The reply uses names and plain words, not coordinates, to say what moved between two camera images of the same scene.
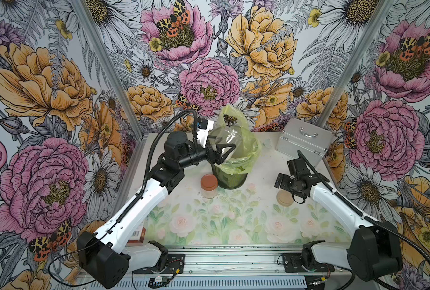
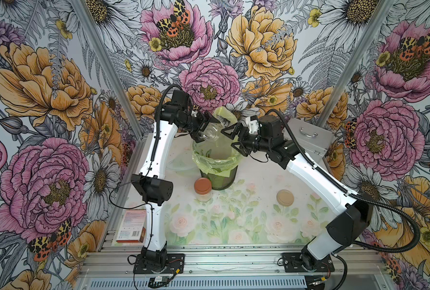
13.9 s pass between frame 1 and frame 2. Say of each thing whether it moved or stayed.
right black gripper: moved
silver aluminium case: stayed
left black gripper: moved
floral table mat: stayed
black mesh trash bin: moved
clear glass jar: moved
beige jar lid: stayed
